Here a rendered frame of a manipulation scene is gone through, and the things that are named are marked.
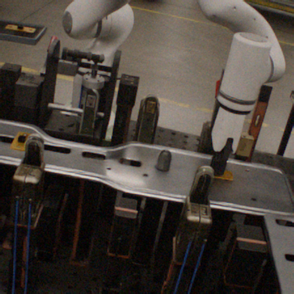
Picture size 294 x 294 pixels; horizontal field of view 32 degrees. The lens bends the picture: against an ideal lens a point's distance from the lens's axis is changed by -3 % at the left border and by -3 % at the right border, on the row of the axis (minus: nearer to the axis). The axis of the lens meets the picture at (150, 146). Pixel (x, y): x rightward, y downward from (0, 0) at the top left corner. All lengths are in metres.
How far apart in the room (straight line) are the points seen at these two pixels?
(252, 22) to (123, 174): 0.45
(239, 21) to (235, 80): 0.15
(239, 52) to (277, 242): 0.40
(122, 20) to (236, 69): 0.64
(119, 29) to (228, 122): 0.65
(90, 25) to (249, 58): 0.64
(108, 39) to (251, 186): 0.71
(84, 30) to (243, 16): 0.59
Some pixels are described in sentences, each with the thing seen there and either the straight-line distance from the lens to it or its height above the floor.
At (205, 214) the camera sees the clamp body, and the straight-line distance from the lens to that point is 1.04.
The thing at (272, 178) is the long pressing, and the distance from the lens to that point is 1.33.
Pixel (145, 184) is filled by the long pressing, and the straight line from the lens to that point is 1.16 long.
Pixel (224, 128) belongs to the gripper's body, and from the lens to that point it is 1.14.
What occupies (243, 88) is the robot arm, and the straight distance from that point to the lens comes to 1.11.
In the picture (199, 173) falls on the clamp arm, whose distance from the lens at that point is 1.03.
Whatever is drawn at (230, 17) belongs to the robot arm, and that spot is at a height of 1.37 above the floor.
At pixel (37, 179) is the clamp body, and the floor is 1.04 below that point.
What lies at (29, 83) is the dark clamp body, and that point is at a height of 1.08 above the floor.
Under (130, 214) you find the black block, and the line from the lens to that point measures 1.08.
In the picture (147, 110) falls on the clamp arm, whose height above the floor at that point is 1.07.
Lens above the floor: 1.62
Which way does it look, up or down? 28 degrees down
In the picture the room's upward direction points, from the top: 12 degrees clockwise
